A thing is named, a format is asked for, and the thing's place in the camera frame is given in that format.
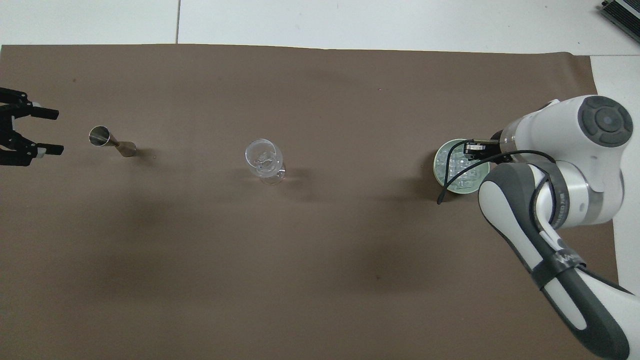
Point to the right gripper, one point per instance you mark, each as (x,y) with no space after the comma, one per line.
(496,136)

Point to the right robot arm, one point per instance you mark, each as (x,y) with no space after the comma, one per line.
(575,165)

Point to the clear ice cube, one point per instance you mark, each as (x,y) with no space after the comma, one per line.
(443,163)
(458,169)
(471,176)

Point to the clear wine glass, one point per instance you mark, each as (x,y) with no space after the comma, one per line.
(262,157)

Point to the steel double-cone jigger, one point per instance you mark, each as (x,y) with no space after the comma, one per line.
(102,137)

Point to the green bowl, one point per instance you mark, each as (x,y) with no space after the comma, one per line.
(452,186)

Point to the grey ribbed device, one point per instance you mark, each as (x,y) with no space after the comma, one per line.
(624,12)

